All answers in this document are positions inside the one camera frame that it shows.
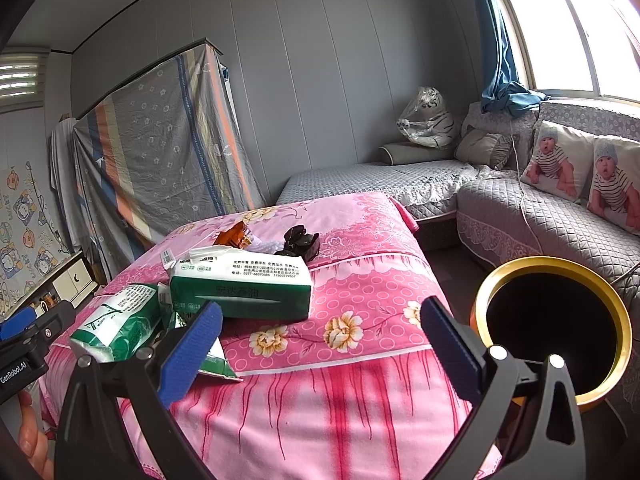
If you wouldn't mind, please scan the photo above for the person's left hand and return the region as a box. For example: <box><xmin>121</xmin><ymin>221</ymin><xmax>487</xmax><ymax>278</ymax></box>
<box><xmin>18</xmin><ymin>390</ymin><xmax>54</xmax><ymax>480</ymax></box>

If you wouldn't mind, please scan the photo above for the grey quilted corner sofa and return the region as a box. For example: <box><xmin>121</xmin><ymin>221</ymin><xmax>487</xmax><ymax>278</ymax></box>
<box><xmin>275</xmin><ymin>98</ymin><xmax>640</xmax><ymax>311</ymax></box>

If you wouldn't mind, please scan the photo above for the small window with blinds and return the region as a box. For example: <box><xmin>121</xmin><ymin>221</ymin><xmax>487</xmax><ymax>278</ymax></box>
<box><xmin>0</xmin><ymin>47</ymin><xmax>50</xmax><ymax>114</ymax></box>

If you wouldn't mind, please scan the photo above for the orange snack wrapper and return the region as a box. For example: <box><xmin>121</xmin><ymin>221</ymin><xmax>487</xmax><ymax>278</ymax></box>
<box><xmin>214</xmin><ymin>221</ymin><xmax>253</xmax><ymax>249</ymax></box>

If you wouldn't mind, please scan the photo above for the green white medicine box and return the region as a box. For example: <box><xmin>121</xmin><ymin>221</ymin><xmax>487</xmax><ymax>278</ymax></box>
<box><xmin>168</xmin><ymin>246</ymin><xmax>312</xmax><ymax>322</ymax></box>

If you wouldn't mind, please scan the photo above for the grey square cushion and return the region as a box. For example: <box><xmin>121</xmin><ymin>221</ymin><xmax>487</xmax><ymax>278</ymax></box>
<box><xmin>454</xmin><ymin>128</ymin><xmax>513</xmax><ymax>170</ymax></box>

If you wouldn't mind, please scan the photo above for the black plastic bag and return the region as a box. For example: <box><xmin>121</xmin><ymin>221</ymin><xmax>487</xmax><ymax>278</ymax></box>
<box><xmin>277</xmin><ymin>226</ymin><xmax>320</xmax><ymax>263</ymax></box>

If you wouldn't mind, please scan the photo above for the white low cabinet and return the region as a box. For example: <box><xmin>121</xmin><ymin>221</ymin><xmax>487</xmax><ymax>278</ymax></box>
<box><xmin>1</xmin><ymin>252</ymin><xmax>99</xmax><ymax>322</ymax></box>

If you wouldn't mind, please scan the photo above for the green white milk carton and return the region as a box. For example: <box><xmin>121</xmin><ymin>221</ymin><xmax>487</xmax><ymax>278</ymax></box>
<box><xmin>70</xmin><ymin>284</ymin><xmax>162</xmax><ymax>363</ymax></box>

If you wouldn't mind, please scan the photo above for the white foam fruit net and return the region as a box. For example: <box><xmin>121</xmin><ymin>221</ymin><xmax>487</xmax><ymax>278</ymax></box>
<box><xmin>245</xmin><ymin>240</ymin><xmax>284</xmax><ymax>255</ymax></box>

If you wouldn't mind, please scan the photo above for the cartoon print wall cloth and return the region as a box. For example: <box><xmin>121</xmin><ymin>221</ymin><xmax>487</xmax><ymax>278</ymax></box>
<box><xmin>0</xmin><ymin>162</ymin><xmax>70</xmax><ymax>320</ymax></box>

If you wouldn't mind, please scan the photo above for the window with frame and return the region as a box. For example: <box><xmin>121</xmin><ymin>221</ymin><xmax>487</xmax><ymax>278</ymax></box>
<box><xmin>500</xmin><ymin>0</ymin><xmax>639</xmax><ymax>104</ymax></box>

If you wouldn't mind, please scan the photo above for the pink floral table cover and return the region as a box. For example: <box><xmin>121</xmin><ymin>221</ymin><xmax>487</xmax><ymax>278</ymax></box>
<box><xmin>38</xmin><ymin>190</ymin><xmax>504</xmax><ymax>480</ymax></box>

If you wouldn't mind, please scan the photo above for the blue window curtain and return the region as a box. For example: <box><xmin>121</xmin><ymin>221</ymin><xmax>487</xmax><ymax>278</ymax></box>
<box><xmin>473</xmin><ymin>0</ymin><xmax>548</xmax><ymax>118</ymax></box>

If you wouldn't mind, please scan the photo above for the baby print pillow near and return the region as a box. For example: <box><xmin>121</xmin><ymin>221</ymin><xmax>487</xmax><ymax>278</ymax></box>
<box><xmin>520</xmin><ymin>120</ymin><xmax>596</xmax><ymax>202</ymax></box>

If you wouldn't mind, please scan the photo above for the baby print pillow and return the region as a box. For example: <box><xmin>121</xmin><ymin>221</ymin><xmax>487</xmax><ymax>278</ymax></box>
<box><xmin>520</xmin><ymin>120</ymin><xmax>596</xmax><ymax>202</ymax></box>
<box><xmin>587</xmin><ymin>136</ymin><xmax>640</xmax><ymax>235</ymax></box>

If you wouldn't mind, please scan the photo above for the grey bolster pillow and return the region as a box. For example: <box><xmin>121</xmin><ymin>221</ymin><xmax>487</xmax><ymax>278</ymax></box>
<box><xmin>378</xmin><ymin>142</ymin><xmax>454</xmax><ymax>166</ymax></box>

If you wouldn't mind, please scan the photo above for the hanging grey white garment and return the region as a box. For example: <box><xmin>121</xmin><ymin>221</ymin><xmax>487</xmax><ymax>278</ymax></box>
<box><xmin>49</xmin><ymin>114</ymin><xmax>86</xmax><ymax>252</ymax></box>

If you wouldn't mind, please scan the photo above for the gold rimmed trash bin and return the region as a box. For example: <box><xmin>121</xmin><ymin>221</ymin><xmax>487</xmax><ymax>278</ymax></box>
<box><xmin>470</xmin><ymin>256</ymin><xmax>632</xmax><ymax>412</ymax></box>

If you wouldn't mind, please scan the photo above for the plastic wrapped tiger toy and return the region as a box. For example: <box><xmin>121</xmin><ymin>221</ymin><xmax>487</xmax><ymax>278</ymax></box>
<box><xmin>396</xmin><ymin>87</ymin><xmax>459</xmax><ymax>148</ymax></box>

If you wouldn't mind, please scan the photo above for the striped sheet covered wardrobe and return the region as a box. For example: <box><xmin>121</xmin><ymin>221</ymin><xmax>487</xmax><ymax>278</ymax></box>
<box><xmin>73</xmin><ymin>40</ymin><xmax>266</xmax><ymax>280</ymax></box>

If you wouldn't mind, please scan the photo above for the flattened green white carton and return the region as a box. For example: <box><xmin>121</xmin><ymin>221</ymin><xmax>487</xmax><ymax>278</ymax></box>
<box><xmin>157</xmin><ymin>283</ymin><xmax>241</xmax><ymax>382</ymax></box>

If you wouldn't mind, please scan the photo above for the baby print pillow far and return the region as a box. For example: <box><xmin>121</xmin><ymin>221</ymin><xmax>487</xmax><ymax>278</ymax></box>
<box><xmin>587</xmin><ymin>136</ymin><xmax>640</xmax><ymax>235</ymax></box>

